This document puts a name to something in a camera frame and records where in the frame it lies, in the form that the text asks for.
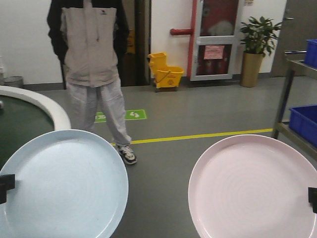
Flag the light blue plate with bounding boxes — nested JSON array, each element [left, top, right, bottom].
[[0, 129, 129, 238]]

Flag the white outer conveyor rim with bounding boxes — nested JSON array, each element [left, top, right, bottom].
[[0, 86, 71, 130]]

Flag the person in grey jacket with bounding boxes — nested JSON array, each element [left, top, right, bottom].
[[47, 0, 137, 165]]

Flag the small blue bin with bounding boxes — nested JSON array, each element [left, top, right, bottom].
[[304, 39, 317, 68]]

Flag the pink plate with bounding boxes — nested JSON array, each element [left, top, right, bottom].
[[188, 134, 317, 238]]

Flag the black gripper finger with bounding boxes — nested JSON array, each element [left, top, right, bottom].
[[308, 187, 317, 214], [0, 174, 15, 204]]

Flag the metal shelf cart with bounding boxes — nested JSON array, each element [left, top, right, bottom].
[[271, 51, 317, 160]]

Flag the yellow mop bucket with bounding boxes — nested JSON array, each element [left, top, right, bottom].
[[148, 52, 184, 92]]

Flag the plant in gold pot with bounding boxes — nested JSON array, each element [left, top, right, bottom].
[[240, 16, 282, 88]]

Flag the red fire hose cabinet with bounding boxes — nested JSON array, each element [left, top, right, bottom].
[[170, 0, 243, 81]]

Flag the blue bin on shelf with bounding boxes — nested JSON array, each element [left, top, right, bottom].
[[289, 105, 317, 146]]

